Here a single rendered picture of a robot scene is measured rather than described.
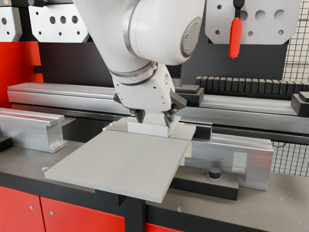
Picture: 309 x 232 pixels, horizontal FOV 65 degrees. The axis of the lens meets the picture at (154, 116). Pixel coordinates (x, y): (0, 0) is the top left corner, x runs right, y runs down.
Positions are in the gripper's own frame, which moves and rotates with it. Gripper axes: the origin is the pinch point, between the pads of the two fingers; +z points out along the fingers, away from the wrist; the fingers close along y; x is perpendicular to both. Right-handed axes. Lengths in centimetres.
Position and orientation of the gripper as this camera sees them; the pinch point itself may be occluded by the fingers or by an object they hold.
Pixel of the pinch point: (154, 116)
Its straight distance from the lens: 52.8
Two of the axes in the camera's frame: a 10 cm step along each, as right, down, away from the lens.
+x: -2.4, 8.4, -4.8
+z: 2.0, 5.3, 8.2
